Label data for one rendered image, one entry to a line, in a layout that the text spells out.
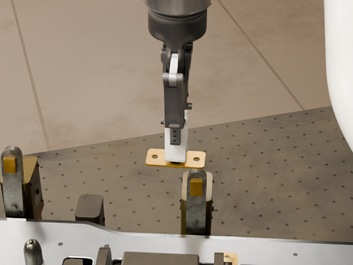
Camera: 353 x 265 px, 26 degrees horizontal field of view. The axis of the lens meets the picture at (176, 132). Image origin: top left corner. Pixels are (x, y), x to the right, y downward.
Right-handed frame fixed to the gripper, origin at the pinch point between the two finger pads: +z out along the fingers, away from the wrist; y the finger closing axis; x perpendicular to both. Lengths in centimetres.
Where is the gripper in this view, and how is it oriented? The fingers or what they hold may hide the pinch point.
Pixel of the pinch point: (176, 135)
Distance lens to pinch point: 107.8
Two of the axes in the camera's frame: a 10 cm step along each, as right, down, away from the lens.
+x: -10.0, -0.6, 0.7
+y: 1.0, -5.7, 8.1
